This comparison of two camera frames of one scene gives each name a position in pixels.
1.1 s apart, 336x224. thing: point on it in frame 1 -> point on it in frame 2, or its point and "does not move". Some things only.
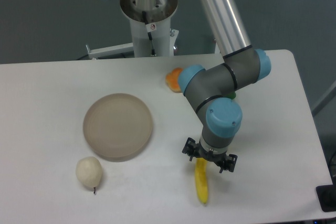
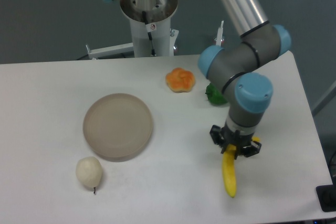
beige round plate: x=117 y=127 does not move
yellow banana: x=201 y=178 -> x=229 y=167
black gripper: x=219 y=159 -> x=222 y=137
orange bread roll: x=172 y=80 does not move
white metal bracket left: x=110 y=51 does not move
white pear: x=89 y=171 does not move
